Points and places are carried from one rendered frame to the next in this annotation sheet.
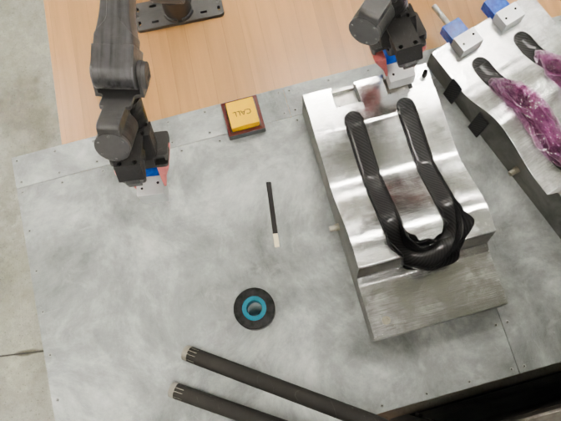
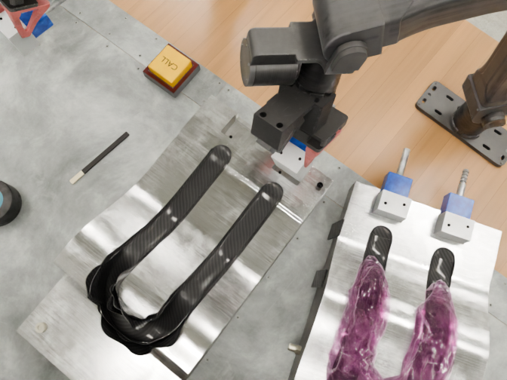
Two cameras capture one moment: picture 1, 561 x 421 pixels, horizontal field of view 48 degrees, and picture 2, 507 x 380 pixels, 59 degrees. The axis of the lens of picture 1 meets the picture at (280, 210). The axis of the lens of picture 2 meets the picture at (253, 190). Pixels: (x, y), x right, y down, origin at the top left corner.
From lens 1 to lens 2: 0.69 m
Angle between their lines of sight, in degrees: 11
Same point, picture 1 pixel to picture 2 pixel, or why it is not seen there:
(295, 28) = not seen: hidden behind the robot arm
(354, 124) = (217, 160)
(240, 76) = (211, 43)
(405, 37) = (281, 111)
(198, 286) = not seen: outside the picture
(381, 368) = (13, 357)
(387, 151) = (212, 209)
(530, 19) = (472, 251)
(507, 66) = (401, 264)
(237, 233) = (62, 141)
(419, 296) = (88, 344)
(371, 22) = (250, 56)
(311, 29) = not seen: hidden behind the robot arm
